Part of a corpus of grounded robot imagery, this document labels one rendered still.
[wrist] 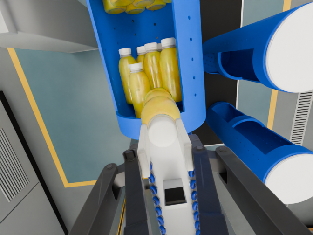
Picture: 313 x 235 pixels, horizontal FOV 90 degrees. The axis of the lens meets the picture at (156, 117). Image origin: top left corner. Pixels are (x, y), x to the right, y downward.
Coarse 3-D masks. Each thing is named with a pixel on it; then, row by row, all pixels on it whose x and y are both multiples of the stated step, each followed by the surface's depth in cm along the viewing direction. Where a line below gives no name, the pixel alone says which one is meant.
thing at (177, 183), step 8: (168, 184) 80; (176, 184) 79; (168, 192) 73; (176, 192) 72; (184, 192) 73; (168, 200) 69; (176, 200) 68; (184, 200) 68; (168, 208) 69; (176, 208) 69
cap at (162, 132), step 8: (160, 120) 20; (168, 120) 20; (152, 128) 20; (160, 128) 20; (168, 128) 20; (176, 128) 20; (152, 136) 20; (160, 136) 20; (168, 136) 20; (176, 136) 20; (160, 144) 21; (168, 144) 21
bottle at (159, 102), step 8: (160, 88) 34; (152, 96) 28; (160, 96) 26; (168, 96) 28; (144, 104) 27; (152, 104) 24; (160, 104) 23; (168, 104) 23; (176, 104) 27; (144, 112) 24; (152, 112) 22; (160, 112) 22; (168, 112) 22; (176, 112) 23; (144, 120) 23; (152, 120) 22
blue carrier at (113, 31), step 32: (96, 0) 44; (192, 0) 34; (96, 32) 42; (128, 32) 54; (160, 32) 55; (192, 32) 35; (192, 64) 37; (192, 96) 39; (128, 128) 42; (192, 128) 41
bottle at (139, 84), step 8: (136, 72) 46; (144, 72) 47; (136, 80) 45; (144, 80) 46; (136, 88) 46; (144, 88) 46; (136, 96) 47; (144, 96) 47; (136, 104) 48; (136, 112) 50
